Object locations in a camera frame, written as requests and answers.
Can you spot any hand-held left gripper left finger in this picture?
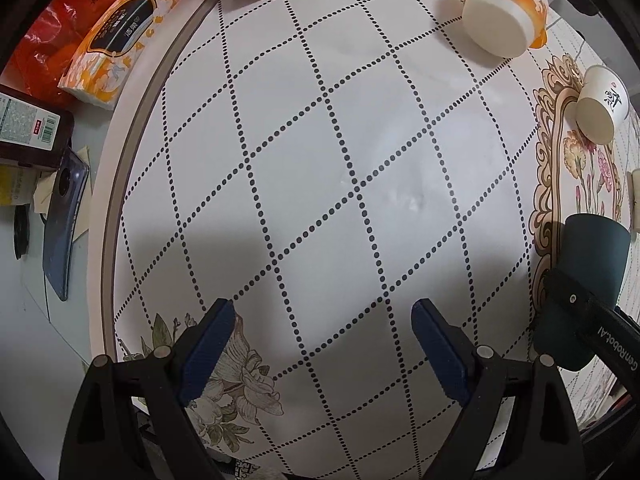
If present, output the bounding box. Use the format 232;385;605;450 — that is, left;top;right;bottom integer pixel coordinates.
59;298;237;480

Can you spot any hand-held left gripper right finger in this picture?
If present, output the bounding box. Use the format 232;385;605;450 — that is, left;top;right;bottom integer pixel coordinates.
410;298;587;480

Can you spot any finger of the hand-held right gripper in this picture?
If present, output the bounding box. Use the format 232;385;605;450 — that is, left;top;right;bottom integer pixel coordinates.
542;266;617;317

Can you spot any dark teal cup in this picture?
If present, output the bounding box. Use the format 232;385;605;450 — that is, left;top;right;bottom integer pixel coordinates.
531;213;631;372

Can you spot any white paper cup black print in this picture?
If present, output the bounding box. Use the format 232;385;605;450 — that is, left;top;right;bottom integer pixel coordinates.
574;64;631;143

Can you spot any blue smartphone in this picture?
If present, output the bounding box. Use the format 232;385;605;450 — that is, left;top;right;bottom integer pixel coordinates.
42;146;91;303

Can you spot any white dotted floral tablecloth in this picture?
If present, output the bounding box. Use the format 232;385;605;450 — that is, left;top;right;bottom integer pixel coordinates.
102;0;640;480

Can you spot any black round cap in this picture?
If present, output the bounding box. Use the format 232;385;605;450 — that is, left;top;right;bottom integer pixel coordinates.
13;204;31;261

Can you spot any yellow packet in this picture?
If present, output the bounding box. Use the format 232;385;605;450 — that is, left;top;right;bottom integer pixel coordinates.
0;164;41;207

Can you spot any brown bottle with label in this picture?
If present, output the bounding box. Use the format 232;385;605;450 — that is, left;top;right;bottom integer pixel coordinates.
0;86;76;170

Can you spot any orange and white paper bowl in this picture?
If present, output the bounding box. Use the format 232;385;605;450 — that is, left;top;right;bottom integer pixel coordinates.
461;0;549;59

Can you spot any orange and white tissue pack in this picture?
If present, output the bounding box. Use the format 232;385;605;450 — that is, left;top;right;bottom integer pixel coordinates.
57;0;182;112

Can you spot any red plastic bag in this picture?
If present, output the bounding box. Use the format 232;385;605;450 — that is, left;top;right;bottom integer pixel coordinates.
9;0;164;111

